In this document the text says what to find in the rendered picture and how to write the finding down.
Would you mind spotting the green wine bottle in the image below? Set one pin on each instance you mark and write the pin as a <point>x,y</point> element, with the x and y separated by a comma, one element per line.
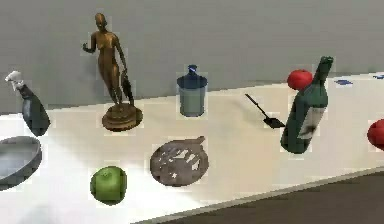
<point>305,113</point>

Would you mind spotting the blue flat object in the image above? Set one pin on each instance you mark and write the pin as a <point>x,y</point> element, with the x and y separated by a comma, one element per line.
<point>343,82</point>
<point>379,76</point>

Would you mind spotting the bronze human figure statue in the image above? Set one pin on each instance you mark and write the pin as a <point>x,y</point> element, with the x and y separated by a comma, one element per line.
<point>111,66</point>

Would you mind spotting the black spatula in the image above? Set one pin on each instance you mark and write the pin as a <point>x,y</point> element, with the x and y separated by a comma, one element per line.
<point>271,121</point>

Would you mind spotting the grey bowl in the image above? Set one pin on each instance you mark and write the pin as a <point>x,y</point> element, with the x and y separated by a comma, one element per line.
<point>16,163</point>

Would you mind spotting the brown round patterned trivet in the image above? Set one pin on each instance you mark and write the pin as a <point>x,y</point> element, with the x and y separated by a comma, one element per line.
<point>180,163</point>

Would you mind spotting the dark spray bottle white nozzle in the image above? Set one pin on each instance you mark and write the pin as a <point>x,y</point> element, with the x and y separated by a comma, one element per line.
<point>33,113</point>

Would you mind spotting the red tomato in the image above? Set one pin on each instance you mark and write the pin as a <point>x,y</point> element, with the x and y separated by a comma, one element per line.
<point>377,134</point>
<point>298,79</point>

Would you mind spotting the green apple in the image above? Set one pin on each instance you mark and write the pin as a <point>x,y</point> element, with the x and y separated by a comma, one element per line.
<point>108,185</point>

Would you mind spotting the grey jar with blue lid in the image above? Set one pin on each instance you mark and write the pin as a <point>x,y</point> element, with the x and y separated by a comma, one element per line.
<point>192,96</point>

